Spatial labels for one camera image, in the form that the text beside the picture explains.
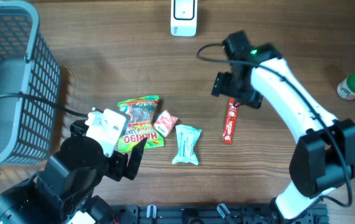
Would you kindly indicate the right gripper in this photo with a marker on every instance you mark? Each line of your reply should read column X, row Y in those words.
column 221, row 86

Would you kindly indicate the small red item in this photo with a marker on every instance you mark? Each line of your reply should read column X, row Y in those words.
column 230, row 123

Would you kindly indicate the green lid jar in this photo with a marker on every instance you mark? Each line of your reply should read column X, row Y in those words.
column 346, row 89

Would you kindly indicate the Haribo gummy candy bag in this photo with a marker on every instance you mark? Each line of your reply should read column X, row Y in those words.
column 141, row 112

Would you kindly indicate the white teal snack packet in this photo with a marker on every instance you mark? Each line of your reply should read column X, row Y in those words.
column 187, row 137

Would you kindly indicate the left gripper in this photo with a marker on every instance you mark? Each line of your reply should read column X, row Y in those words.
column 120, row 159

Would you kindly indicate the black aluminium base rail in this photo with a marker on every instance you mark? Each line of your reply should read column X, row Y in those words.
column 243, row 214

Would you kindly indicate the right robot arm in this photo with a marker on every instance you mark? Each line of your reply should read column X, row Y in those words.
column 323, row 162

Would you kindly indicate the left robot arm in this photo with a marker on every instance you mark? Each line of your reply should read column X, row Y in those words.
column 63, row 191

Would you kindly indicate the white barcode scanner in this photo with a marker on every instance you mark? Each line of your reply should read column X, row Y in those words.
column 183, row 18

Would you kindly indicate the grey plastic mesh basket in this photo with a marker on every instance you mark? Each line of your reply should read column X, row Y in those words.
column 30, row 82

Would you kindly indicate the red white small carton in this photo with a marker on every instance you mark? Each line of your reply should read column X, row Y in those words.
column 165, row 123

